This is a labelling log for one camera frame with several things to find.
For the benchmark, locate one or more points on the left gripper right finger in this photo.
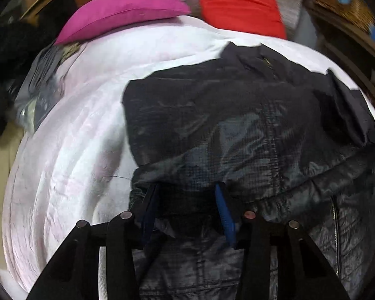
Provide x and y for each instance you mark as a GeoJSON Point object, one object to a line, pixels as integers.
{"type": "Point", "coordinates": [303, 272]}

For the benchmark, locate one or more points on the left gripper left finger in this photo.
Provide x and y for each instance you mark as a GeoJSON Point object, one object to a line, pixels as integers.
{"type": "Point", "coordinates": [73, 270]}

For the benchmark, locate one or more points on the dark navy quilted jacket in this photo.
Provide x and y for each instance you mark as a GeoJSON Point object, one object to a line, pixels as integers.
{"type": "Point", "coordinates": [284, 142]}

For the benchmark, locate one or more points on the white pink bed quilt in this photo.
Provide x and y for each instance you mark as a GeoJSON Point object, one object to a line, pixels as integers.
{"type": "Point", "coordinates": [78, 165]}

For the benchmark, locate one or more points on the grey garment beside pillow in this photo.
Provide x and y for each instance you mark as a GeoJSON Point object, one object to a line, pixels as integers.
{"type": "Point", "coordinates": [42, 88]}

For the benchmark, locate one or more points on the wooden side table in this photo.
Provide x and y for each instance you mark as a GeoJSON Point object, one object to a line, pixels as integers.
{"type": "Point", "coordinates": [348, 46]}

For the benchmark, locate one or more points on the red square cushion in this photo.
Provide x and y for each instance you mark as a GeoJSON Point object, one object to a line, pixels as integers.
{"type": "Point", "coordinates": [260, 17]}

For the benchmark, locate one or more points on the magenta pillow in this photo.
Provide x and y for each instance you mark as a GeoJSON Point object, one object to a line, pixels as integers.
{"type": "Point", "coordinates": [98, 17]}

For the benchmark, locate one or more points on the wicker basket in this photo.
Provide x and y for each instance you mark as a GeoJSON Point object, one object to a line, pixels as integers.
{"type": "Point", "coordinates": [355, 12]}

